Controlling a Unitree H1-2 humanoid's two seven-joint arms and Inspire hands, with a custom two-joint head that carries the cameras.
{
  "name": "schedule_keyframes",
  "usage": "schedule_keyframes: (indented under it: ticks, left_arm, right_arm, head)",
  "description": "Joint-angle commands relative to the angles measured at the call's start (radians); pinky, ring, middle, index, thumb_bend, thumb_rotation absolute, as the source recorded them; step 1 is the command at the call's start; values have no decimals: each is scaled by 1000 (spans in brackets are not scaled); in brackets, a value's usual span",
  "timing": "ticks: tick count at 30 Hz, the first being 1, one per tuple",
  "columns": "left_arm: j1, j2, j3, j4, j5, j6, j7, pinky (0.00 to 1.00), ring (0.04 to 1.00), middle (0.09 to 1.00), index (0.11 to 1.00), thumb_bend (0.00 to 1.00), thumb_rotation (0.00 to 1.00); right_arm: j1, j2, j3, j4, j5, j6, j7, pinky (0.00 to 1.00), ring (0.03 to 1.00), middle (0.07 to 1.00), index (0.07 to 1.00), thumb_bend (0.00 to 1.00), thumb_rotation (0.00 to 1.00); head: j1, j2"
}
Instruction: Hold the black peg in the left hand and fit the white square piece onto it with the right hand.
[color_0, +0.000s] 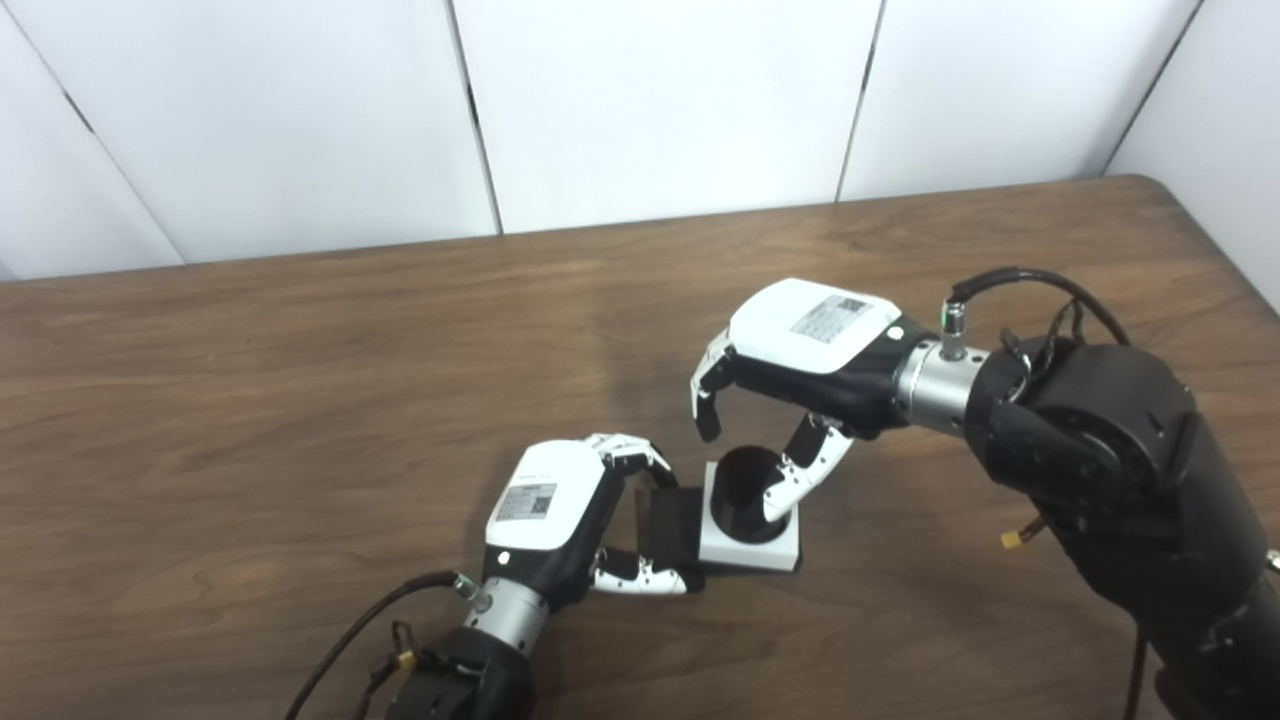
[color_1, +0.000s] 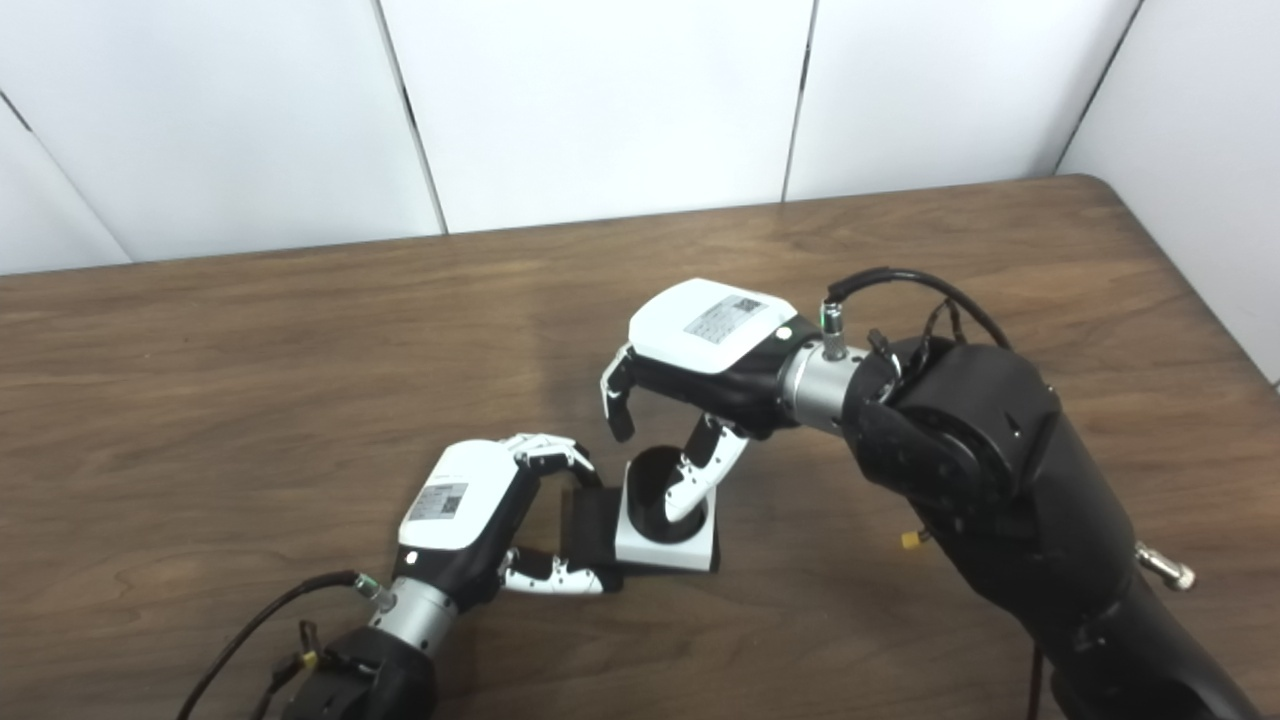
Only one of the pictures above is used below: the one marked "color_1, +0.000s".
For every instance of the white square piece with hole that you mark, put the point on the white square piece with hole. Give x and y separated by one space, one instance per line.
660 550

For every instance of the black peg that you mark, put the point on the black peg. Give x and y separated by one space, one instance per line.
590 525

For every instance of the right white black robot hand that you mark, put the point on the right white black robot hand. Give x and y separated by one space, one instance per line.
700 330

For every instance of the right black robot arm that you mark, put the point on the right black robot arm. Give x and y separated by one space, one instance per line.
1000 480

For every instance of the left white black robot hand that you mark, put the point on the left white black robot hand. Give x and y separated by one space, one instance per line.
465 500

